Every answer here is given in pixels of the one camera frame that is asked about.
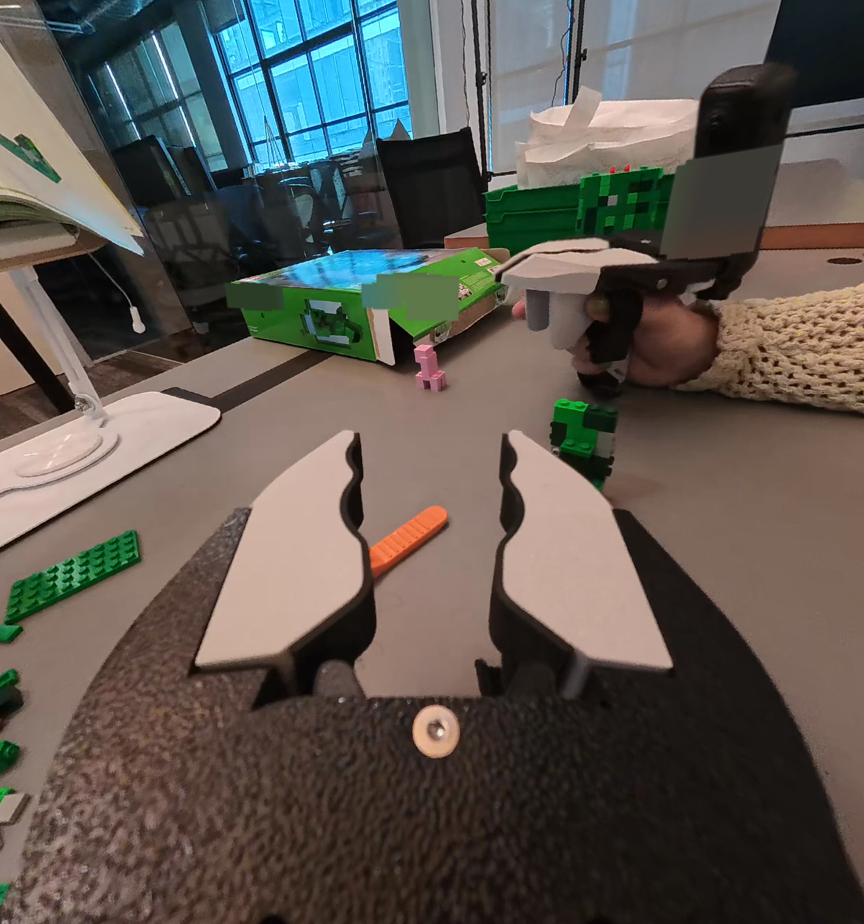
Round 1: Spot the white paper bag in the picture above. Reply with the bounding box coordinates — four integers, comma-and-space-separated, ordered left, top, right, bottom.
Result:
515, 87, 701, 190

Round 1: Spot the dark monitor screen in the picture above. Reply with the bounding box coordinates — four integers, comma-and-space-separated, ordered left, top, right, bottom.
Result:
764, 0, 864, 109

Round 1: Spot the large green lego plate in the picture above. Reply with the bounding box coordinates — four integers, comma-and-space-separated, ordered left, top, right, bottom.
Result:
5, 530, 144, 626

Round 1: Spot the person's right hand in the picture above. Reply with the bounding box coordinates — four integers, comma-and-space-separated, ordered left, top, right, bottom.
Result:
571, 292, 722, 391

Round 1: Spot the green lego build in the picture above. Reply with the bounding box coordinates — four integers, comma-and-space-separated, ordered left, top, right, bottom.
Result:
551, 399, 619, 493

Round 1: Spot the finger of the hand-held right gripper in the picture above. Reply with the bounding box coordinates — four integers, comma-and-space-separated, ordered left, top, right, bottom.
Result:
493, 249, 658, 333
508, 238, 658, 267

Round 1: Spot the white cord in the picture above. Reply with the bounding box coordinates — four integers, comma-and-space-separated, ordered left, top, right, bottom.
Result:
84, 249, 148, 334

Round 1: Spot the white book stand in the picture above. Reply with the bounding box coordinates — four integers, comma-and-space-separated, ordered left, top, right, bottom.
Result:
0, 224, 222, 567

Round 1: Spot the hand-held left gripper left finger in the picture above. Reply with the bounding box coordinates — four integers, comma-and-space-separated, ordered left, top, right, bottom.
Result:
194, 429, 377, 705

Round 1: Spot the open instruction booklet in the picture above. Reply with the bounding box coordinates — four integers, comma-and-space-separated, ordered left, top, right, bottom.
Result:
0, 7, 146, 258

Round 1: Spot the pink lego pig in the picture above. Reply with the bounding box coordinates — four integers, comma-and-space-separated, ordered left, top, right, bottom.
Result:
414, 345, 449, 393

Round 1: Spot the stack of green plastic trays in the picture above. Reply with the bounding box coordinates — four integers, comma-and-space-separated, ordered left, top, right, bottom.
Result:
484, 184, 584, 251

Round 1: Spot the large grid window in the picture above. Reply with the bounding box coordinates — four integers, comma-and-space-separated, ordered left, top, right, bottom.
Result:
208, 0, 413, 166

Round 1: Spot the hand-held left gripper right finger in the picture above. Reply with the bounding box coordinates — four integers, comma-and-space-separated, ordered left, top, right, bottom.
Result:
475, 429, 674, 701

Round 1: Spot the orange brick separator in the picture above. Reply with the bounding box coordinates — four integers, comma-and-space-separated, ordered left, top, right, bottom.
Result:
367, 505, 449, 578

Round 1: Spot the green cardboard lego box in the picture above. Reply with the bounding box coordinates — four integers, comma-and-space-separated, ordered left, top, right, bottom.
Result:
226, 247, 512, 364

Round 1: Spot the black office chair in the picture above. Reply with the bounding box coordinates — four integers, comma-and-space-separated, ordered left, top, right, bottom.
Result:
374, 128, 492, 250

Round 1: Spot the large green pixel lego model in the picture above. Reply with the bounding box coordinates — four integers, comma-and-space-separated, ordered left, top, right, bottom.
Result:
575, 166, 677, 241

